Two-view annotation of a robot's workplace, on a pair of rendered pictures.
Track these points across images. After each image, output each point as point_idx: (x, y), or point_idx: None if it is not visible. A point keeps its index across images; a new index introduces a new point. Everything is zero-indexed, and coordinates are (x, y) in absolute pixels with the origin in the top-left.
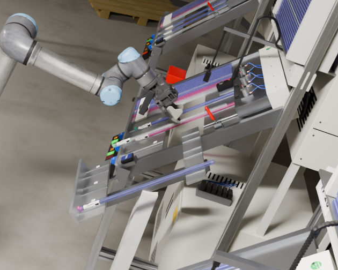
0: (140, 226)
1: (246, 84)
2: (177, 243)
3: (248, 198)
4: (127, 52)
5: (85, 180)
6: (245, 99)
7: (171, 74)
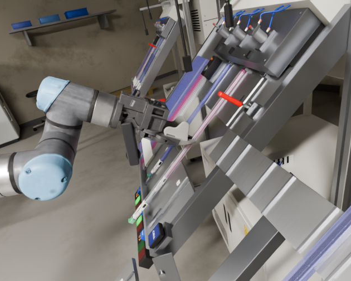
0: None
1: (245, 34)
2: (278, 275)
3: None
4: (40, 86)
5: None
6: (269, 44)
7: None
